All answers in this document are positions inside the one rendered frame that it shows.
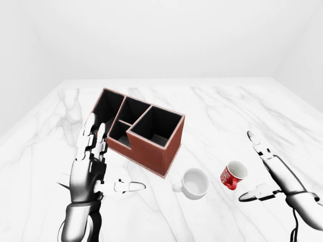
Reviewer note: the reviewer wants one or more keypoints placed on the red patterned mug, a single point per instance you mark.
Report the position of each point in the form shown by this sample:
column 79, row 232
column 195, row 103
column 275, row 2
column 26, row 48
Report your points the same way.
column 232, row 174

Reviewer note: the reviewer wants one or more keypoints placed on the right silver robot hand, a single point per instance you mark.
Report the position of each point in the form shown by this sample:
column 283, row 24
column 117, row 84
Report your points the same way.
column 282, row 174

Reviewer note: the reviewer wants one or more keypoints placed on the red-brown desk caddy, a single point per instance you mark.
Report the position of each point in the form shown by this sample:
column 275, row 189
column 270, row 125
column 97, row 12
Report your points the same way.
column 149, row 133

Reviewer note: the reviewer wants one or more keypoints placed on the white mug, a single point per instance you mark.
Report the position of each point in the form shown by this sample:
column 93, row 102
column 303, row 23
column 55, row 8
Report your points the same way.
column 194, row 183

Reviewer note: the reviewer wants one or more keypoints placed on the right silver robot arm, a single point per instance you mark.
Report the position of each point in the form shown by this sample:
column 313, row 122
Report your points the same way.
column 305, row 209

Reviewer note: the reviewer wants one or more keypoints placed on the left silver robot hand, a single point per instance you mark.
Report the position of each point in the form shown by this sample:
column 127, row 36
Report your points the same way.
column 82, row 176

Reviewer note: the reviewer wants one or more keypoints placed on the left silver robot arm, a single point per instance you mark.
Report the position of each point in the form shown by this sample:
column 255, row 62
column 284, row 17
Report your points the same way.
column 78, row 221

